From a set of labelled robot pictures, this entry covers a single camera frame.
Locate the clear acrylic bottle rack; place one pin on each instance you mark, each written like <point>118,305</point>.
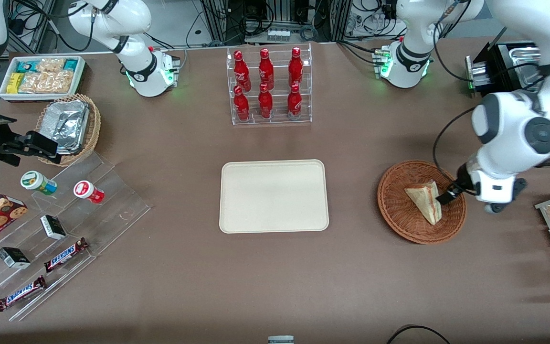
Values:
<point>277,119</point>

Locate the grey striped object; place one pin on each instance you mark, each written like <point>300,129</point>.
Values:
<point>280,339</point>

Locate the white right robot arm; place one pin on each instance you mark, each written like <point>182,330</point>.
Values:
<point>136,62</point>

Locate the small black box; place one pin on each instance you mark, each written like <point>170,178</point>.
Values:
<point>13,257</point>
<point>53,227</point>

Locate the teal snack pack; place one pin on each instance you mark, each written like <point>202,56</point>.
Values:
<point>26,66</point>
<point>71,64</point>

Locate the Snickers chocolate bar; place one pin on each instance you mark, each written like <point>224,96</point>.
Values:
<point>65,254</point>
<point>21,293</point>

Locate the stainless steel warmer pan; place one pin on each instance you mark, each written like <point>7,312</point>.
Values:
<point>525,62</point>

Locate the yellow snack pack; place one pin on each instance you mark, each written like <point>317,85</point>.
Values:
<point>15,82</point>

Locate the green lid snack cup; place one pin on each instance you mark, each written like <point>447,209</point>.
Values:
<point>36,182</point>

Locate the triangle sandwich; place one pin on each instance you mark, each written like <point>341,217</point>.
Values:
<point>425,203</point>

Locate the red lid snack cup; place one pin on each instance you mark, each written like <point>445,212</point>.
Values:
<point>86,190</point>

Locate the brown wicker basket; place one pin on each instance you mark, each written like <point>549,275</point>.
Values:
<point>399,210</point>

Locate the white plastic snack bin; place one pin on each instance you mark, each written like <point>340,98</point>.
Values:
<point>4,93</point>

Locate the white power strip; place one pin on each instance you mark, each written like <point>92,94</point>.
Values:
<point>278,35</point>

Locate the small clear cracker bag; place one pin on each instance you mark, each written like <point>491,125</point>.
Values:
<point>50,65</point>

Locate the large clear cracker bag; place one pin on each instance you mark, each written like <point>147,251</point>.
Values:
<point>46,82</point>

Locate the beige plastic tray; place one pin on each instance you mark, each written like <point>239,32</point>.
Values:
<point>273,196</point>

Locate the light wicker basket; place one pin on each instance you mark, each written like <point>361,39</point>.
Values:
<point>94,124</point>

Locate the stacked aluminium foil trays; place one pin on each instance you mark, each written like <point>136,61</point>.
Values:
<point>67,125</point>

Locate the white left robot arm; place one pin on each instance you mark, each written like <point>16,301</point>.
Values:
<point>518,129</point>

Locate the black food warmer cabinet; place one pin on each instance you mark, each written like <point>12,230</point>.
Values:
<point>499,67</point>

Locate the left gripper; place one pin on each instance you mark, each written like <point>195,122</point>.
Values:
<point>460,184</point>

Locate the red cola bottle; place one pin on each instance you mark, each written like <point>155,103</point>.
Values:
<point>265,104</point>
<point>295,67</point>
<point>294,104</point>
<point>266,69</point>
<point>241,71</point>
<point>241,106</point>

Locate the clear acrylic stepped display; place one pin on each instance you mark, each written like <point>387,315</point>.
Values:
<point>112,200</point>

